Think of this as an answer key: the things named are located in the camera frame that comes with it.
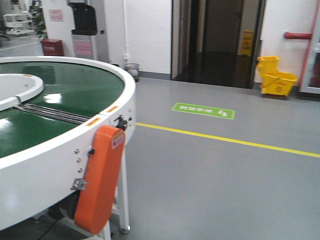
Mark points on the green floor sign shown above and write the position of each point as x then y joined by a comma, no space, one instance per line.
204,110

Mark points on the potted green plant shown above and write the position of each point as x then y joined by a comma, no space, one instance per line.
38,20

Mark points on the round white conveyor table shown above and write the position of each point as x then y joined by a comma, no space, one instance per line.
50,110

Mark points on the orange motor cover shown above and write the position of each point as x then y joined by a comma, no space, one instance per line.
95,202

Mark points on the yellow mop bucket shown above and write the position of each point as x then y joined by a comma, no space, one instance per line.
274,83

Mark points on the red fire pipe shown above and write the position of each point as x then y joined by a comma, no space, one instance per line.
297,36

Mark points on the yellow wet floor sign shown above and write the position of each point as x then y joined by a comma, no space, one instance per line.
247,43

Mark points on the water dispenser machine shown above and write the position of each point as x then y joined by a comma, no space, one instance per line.
89,34

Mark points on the wire mesh trash bin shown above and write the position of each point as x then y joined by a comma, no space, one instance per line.
133,70

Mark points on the red box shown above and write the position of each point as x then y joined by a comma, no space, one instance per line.
52,47

